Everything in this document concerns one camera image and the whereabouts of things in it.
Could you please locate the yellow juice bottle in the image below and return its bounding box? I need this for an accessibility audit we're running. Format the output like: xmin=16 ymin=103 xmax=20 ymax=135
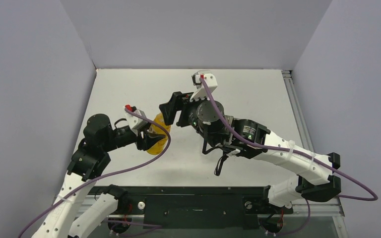
xmin=147 ymin=113 xmax=171 ymax=155

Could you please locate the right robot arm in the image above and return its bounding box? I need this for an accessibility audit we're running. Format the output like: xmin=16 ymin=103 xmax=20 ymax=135
xmin=159 ymin=92 xmax=341 ymax=212

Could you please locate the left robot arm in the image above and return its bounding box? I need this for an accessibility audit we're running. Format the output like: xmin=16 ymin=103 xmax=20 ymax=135
xmin=33 ymin=110 xmax=171 ymax=238

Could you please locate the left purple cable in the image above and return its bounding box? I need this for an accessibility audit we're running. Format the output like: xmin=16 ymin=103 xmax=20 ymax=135
xmin=18 ymin=107 xmax=172 ymax=238

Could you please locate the purple cable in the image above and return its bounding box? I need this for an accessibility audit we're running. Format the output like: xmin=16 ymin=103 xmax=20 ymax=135
xmin=18 ymin=107 xmax=172 ymax=238
xmin=199 ymin=74 xmax=379 ymax=237

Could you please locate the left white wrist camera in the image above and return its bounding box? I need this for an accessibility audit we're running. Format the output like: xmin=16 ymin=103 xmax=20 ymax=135
xmin=124 ymin=104 xmax=147 ymax=136

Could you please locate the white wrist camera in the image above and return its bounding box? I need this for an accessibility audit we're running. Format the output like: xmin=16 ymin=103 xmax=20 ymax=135
xmin=124 ymin=104 xmax=147 ymax=136
xmin=190 ymin=70 xmax=218 ymax=102

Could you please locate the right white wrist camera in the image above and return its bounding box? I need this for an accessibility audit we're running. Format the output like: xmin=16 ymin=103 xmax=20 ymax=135
xmin=190 ymin=70 xmax=218 ymax=102

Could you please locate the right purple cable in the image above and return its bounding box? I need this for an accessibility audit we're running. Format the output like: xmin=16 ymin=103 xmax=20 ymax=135
xmin=199 ymin=74 xmax=379 ymax=237

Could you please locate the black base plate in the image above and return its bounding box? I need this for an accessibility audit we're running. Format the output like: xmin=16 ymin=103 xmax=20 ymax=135
xmin=95 ymin=185 xmax=294 ymax=231

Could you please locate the aluminium frame rail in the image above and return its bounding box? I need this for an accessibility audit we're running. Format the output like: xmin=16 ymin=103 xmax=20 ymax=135
xmin=281 ymin=70 xmax=314 ymax=151

